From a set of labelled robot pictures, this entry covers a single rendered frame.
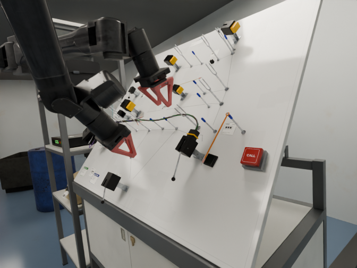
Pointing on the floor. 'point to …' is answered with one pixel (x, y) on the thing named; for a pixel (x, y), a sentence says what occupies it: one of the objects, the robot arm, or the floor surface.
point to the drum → (35, 168)
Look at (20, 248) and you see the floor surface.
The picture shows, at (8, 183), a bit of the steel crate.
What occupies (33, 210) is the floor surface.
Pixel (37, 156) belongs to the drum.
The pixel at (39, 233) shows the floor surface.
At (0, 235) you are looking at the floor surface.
